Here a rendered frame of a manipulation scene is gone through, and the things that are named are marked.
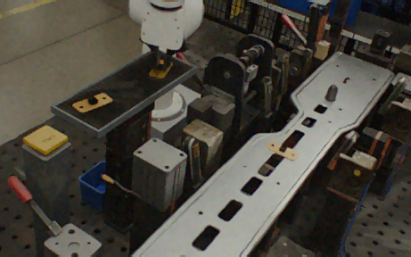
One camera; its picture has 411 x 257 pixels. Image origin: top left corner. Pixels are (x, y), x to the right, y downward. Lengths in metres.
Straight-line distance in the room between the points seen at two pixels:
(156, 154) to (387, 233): 0.85
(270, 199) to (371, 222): 0.56
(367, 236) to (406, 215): 0.19
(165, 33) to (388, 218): 0.95
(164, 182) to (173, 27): 0.36
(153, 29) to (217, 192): 0.41
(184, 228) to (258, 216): 0.18
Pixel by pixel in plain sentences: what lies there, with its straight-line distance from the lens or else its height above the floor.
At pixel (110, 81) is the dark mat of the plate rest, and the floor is 1.16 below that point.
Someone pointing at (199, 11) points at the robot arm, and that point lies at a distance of 1.58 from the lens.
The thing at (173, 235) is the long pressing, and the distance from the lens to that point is 1.09.
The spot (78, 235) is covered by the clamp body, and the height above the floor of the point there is 1.06.
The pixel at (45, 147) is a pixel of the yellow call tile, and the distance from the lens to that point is 1.04.
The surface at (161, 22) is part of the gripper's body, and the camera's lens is 1.20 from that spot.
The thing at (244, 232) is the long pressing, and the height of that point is 1.00.
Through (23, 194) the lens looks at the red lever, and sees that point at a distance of 1.01.
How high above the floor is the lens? 1.82
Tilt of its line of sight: 37 degrees down
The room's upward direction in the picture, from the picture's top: 9 degrees clockwise
